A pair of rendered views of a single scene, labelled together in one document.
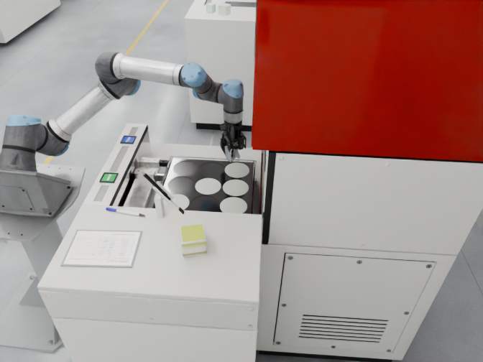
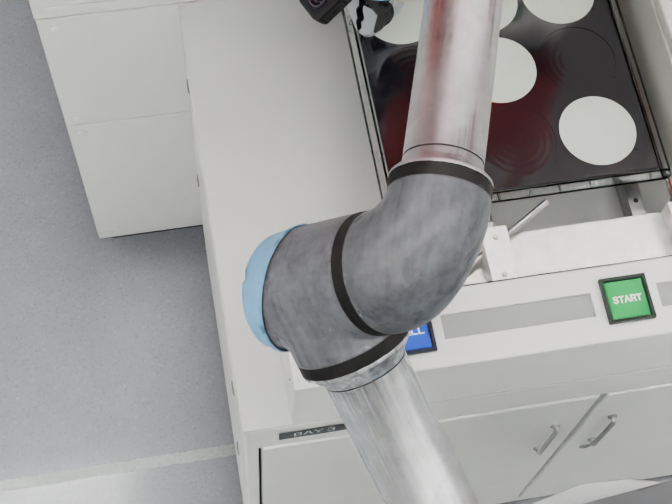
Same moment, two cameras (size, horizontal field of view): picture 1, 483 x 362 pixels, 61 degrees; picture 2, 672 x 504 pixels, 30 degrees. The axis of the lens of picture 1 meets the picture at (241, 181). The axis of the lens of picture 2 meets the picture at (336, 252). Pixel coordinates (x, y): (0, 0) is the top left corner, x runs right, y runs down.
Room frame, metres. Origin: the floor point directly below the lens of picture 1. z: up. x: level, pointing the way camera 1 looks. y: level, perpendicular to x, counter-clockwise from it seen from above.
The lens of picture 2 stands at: (1.70, 0.93, 2.30)
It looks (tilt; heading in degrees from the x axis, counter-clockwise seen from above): 66 degrees down; 251
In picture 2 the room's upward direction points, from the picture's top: 7 degrees clockwise
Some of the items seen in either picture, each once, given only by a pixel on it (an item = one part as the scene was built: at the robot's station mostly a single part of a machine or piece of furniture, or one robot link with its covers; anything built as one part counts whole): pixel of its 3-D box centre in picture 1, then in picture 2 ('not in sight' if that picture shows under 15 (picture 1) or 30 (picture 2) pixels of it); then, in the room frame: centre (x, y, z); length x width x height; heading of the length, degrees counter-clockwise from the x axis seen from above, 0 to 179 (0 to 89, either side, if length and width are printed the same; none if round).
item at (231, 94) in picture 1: (232, 95); not in sight; (1.38, 0.04, 1.21); 0.09 x 0.08 x 0.11; 67
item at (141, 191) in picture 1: (141, 192); (553, 260); (1.22, 0.40, 0.87); 0.36 x 0.08 x 0.03; 177
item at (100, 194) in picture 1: (121, 172); (511, 336); (1.31, 0.49, 0.89); 0.55 x 0.09 x 0.14; 177
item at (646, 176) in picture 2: (162, 184); (529, 192); (1.24, 0.31, 0.90); 0.38 x 0.01 x 0.01; 177
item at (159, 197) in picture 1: (163, 200); not in sight; (0.99, 0.25, 1.03); 0.06 x 0.04 x 0.13; 87
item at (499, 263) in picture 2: (144, 174); (498, 260); (1.30, 0.39, 0.89); 0.08 x 0.03 x 0.03; 87
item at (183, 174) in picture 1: (208, 186); (497, 70); (1.23, 0.13, 0.90); 0.34 x 0.34 x 0.01; 87
